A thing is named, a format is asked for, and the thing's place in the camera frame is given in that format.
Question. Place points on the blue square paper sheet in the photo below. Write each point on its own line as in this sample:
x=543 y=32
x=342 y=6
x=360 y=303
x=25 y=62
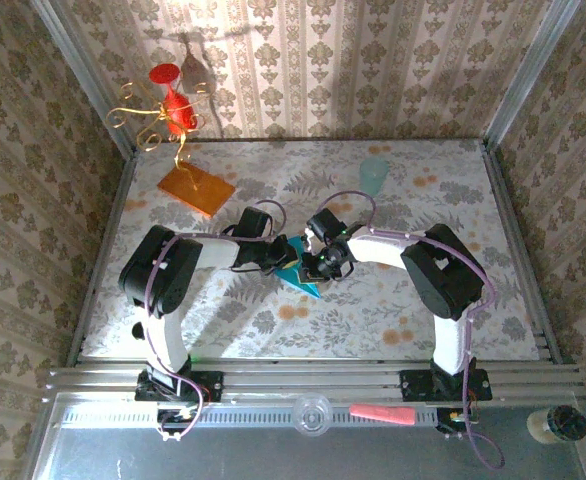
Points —
x=290 y=280

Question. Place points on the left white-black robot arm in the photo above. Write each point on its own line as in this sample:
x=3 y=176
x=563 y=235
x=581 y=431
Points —
x=168 y=345

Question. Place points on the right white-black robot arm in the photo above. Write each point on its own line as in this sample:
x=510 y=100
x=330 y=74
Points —
x=448 y=345

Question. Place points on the floral patterned table cover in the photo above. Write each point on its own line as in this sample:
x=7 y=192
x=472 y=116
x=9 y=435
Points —
x=298 y=335

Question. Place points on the orange rectangular base board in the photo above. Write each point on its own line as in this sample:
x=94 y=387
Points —
x=208 y=192

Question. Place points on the translucent blue plastic cup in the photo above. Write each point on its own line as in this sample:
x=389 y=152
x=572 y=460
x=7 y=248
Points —
x=373 y=175

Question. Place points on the pink oblong eraser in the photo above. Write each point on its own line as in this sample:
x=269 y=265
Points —
x=383 y=414

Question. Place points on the red goblet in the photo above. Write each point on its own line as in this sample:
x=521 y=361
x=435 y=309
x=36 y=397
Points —
x=178 y=112

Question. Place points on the grey metal tray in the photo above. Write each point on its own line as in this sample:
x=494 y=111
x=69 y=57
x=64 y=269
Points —
x=323 y=455

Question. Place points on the small connector board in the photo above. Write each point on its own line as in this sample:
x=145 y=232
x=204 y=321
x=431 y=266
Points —
x=455 y=419
x=178 y=417

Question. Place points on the cream jar with black lid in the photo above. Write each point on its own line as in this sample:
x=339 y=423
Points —
x=565 y=424

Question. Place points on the long aluminium base rail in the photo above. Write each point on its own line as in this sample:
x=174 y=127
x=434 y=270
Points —
x=313 y=380

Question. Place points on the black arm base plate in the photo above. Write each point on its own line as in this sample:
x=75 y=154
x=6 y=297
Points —
x=213 y=382
x=413 y=385

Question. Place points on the aluminium side rail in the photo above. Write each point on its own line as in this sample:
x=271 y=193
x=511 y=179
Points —
x=110 y=225
x=512 y=225

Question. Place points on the aluminium frame post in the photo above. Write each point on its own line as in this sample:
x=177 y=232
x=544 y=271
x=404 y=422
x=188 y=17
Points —
x=89 y=75
x=525 y=75

